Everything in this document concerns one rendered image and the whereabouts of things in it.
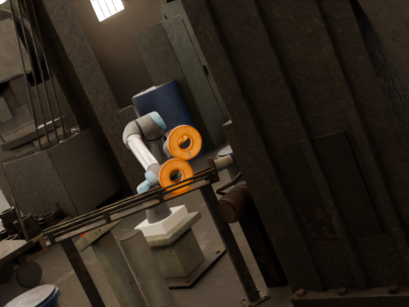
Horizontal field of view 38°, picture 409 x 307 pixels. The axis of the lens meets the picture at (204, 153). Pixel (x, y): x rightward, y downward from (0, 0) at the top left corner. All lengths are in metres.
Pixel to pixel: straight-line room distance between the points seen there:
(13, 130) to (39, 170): 2.62
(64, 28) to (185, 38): 1.48
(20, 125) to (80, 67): 2.92
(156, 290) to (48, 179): 3.09
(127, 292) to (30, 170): 3.16
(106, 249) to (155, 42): 3.91
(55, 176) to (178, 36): 2.05
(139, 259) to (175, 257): 0.63
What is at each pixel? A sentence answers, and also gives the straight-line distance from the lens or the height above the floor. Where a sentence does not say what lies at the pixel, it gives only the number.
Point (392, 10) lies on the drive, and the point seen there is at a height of 1.08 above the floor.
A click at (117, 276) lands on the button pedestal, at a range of 2.95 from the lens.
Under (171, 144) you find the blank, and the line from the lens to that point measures 2.61.
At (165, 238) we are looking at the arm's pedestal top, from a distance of 3.30.
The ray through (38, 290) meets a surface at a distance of 3.07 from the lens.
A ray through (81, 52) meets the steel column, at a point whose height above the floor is 1.51.
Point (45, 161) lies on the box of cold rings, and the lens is 5.70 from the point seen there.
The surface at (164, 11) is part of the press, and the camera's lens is 11.24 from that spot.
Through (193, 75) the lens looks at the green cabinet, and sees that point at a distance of 6.52.
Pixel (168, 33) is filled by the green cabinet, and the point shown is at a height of 1.36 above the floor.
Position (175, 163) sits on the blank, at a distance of 2.63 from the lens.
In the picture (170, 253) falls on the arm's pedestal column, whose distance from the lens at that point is 3.43.
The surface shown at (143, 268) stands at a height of 0.36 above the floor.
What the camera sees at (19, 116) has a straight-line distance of 8.53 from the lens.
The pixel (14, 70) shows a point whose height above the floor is 1.73.
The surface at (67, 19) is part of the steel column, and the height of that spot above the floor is 1.84.
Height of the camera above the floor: 1.27
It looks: 11 degrees down
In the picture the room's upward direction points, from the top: 24 degrees counter-clockwise
